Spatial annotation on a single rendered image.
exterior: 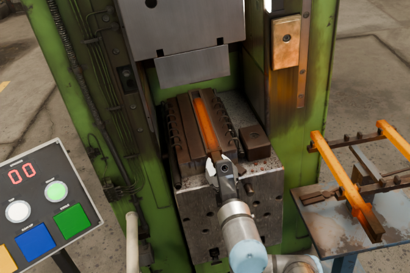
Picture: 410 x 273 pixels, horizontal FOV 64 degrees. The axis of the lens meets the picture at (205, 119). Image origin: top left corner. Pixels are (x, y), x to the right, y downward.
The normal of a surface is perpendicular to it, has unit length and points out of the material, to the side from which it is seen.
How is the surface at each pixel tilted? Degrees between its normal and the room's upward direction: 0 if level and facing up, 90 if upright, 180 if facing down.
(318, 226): 0
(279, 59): 90
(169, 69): 90
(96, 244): 0
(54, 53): 90
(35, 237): 60
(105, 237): 0
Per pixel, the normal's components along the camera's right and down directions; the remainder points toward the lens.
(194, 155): -0.12, -0.80
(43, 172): 0.44, -0.03
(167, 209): 0.19, 0.57
